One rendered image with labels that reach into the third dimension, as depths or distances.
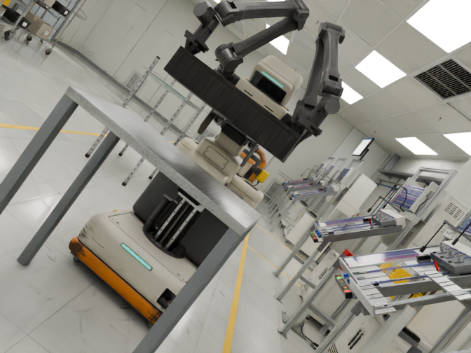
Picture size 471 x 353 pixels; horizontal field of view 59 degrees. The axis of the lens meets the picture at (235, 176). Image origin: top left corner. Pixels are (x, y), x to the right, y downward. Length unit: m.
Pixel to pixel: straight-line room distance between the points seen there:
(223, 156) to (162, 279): 0.64
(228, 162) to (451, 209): 2.66
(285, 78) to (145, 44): 10.14
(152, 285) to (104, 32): 10.73
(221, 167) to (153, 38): 10.09
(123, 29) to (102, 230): 10.38
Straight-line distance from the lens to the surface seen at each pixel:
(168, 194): 2.29
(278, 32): 1.98
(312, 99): 1.86
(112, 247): 2.07
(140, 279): 2.04
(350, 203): 7.25
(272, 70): 1.93
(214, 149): 1.96
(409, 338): 2.88
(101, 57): 12.24
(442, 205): 4.15
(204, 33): 1.72
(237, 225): 1.19
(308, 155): 11.22
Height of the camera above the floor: 1.00
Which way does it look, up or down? 5 degrees down
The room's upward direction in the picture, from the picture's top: 38 degrees clockwise
